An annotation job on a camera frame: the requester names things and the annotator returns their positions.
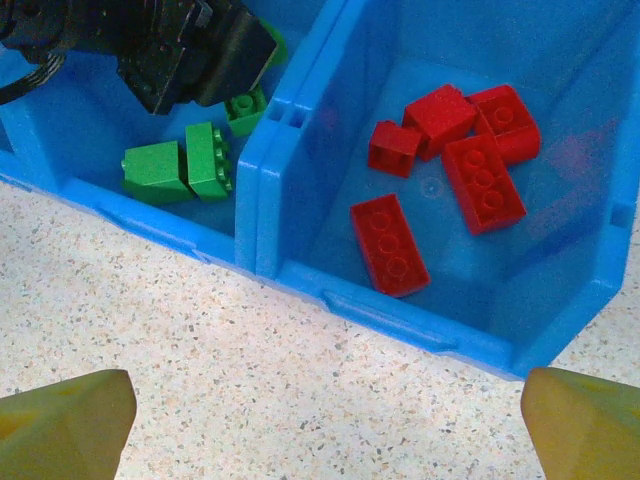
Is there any blue plastic bin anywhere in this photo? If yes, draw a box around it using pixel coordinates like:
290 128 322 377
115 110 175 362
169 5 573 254
254 0 640 382
0 0 351 277

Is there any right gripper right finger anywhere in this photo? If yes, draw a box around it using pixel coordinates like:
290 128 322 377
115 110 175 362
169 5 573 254
519 367 640 480

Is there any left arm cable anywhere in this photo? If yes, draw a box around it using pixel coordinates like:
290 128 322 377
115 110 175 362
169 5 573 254
0 53 67 106

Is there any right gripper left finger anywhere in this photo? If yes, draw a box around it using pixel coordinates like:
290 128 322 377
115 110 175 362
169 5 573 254
0 368 137 480

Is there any small red lego brick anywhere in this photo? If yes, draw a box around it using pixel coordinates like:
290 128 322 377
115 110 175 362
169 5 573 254
368 120 422 179

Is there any red two-by-four lego brick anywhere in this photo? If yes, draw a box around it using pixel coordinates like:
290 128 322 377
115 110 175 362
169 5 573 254
442 133 528 237
349 193 432 300

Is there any green sloped lego brick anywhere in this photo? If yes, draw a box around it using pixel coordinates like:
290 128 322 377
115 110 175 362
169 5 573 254
121 141 195 206

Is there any red curved lego brick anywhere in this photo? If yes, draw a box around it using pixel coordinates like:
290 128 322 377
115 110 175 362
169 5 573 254
467 83 543 167

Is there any red square tall lego brick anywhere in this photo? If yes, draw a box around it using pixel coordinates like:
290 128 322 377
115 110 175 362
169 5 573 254
402 83 478 163

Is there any green square lego brick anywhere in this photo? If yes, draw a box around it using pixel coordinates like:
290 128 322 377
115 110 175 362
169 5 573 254
184 122 234 203
224 84 268 138

